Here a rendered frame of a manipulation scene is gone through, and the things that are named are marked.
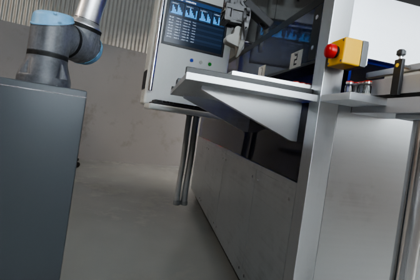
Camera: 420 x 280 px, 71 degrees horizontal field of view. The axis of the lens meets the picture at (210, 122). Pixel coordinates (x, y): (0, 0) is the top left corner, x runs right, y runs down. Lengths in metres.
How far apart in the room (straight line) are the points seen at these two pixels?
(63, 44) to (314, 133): 0.81
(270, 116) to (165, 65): 0.98
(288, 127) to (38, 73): 0.78
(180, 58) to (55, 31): 0.96
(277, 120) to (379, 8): 0.46
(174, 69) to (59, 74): 0.93
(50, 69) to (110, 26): 3.52
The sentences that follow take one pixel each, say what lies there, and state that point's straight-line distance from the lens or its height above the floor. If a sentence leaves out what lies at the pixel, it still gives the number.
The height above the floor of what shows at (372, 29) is 1.11.
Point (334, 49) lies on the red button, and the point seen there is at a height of 1.00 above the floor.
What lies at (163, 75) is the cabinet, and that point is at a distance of 1.80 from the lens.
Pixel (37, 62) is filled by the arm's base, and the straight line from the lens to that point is 1.01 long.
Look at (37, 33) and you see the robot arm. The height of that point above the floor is 0.94.
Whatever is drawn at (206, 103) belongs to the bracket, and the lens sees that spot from 1.42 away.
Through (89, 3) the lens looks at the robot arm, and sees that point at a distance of 1.17.
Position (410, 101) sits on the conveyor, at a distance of 0.84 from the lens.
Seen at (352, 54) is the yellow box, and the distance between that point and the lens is 0.90.
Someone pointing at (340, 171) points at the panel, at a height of 0.66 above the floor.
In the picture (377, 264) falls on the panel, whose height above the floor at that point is 0.39.
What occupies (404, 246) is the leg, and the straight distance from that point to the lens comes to 0.89.
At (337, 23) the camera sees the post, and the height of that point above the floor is 1.10.
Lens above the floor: 0.75
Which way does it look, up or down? level
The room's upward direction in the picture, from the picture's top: 8 degrees clockwise
